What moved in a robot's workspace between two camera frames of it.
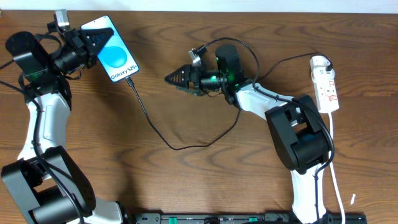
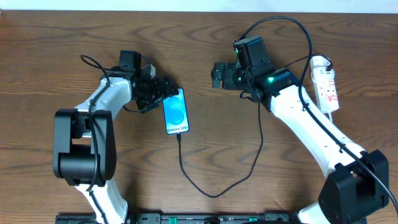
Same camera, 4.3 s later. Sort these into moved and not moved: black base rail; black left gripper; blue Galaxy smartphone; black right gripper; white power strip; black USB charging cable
Moved: blue Galaxy smartphone; black left gripper; black right gripper; black USB charging cable
Not moved: white power strip; black base rail
